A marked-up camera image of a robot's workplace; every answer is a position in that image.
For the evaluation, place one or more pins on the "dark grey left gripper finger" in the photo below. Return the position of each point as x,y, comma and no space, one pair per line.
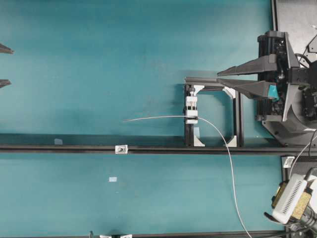
5,50

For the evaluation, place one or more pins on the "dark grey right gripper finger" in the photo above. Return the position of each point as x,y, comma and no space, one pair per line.
259,65

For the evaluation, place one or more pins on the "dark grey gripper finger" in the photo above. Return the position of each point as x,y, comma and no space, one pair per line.
4,82

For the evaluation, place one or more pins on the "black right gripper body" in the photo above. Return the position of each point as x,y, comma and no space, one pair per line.
276,46

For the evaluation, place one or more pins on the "right gripper grey finger blue tape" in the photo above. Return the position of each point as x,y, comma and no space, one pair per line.
255,90

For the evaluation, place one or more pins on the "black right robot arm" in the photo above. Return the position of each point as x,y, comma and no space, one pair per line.
301,124

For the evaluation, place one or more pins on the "grey triangular plate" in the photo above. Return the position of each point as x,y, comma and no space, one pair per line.
310,53

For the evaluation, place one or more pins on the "white vented power adapter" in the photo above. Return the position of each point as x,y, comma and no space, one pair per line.
294,188

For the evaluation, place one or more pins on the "yellow sponge pad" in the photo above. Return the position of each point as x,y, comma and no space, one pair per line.
301,205

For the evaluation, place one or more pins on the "small tape patch on table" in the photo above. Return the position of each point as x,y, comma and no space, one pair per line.
112,179

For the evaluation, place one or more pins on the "grey mat with black frame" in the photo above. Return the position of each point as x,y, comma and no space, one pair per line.
298,18

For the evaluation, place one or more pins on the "long black aluminium rail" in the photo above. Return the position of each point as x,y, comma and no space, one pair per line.
16,148

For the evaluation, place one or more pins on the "black aluminium frame fixture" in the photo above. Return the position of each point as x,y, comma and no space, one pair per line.
197,85

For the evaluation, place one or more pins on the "white wire clamp block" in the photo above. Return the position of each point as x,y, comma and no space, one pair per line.
191,111

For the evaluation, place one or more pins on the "silver corner bracket right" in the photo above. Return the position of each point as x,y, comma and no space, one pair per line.
287,161

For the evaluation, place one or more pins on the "silver rail bracket with bolt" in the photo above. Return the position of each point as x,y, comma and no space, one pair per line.
121,149

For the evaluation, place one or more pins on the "black rail at bottom edge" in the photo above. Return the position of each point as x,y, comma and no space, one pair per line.
255,234

